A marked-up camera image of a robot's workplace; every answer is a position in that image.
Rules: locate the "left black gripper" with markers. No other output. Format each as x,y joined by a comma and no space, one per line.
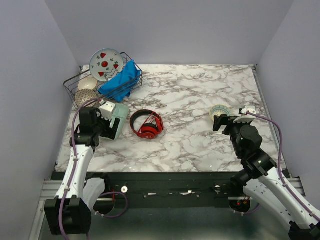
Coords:
111,132

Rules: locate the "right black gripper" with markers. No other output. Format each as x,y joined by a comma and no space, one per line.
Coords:
223,122

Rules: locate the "red black headphones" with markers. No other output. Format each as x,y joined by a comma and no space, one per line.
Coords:
152,126

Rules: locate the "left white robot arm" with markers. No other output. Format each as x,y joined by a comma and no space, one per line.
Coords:
70,211

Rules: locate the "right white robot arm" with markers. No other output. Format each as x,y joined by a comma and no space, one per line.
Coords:
262,179

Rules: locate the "mint green rectangular tray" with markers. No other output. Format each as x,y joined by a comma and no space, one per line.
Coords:
120,111

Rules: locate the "blue cloth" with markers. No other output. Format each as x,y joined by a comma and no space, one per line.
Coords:
121,85

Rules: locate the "grey patterned bowl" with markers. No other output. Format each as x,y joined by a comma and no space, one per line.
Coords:
83,96

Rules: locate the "cream ceramic bowl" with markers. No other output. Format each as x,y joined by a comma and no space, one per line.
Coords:
87,83

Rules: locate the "watermelon pattern plate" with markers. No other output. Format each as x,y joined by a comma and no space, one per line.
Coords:
105,64

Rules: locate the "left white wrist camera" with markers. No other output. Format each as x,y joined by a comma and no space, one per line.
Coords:
107,109

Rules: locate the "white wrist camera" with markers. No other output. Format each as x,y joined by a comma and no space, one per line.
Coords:
246,114
107,109

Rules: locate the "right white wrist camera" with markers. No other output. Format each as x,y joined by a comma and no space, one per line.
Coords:
246,114

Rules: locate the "black wire dish rack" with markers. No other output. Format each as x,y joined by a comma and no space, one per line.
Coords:
71,84

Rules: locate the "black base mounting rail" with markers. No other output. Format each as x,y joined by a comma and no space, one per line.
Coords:
160,190

